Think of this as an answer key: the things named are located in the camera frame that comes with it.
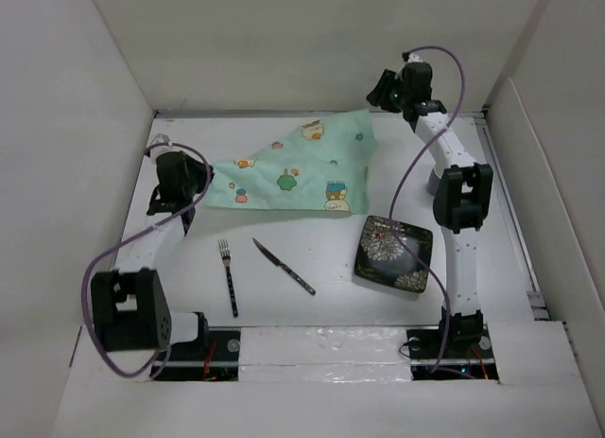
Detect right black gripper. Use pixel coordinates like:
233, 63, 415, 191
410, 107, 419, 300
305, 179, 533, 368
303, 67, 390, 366
364, 68, 409, 113

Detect green cartoon print cloth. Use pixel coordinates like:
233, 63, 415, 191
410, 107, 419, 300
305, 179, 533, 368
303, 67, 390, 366
205, 110, 377, 215

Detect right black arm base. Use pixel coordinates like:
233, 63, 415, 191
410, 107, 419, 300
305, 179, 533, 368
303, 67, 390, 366
398, 327, 499, 381

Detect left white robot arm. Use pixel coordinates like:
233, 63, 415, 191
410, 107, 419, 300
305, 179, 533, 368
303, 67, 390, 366
91, 149, 212, 359

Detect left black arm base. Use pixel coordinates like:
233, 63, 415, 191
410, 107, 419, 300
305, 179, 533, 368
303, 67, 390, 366
149, 327, 241, 382

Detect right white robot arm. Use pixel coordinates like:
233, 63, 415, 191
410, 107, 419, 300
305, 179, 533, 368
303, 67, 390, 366
367, 55, 493, 357

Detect purple ceramic mug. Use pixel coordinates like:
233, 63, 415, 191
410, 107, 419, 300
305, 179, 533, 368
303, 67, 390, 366
426, 165, 442, 196

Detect black floral square plate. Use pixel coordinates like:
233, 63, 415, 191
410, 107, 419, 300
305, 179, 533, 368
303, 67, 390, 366
354, 216, 433, 294

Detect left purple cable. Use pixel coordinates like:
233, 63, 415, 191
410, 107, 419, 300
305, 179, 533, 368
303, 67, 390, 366
80, 143, 214, 378

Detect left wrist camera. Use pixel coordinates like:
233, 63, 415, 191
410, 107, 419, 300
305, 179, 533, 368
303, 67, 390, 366
146, 133, 173, 160

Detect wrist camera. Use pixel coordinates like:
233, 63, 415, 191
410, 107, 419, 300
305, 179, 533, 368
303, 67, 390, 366
402, 52, 424, 65
146, 133, 173, 160

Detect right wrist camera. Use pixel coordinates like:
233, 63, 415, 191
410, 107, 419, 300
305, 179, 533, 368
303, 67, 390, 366
402, 52, 424, 65

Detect metal fork patterned handle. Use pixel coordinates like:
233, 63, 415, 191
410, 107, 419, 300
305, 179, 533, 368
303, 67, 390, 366
218, 239, 239, 318

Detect steak knife patterned handle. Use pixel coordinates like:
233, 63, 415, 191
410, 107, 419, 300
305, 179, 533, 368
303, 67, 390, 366
252, 238, 317, 296

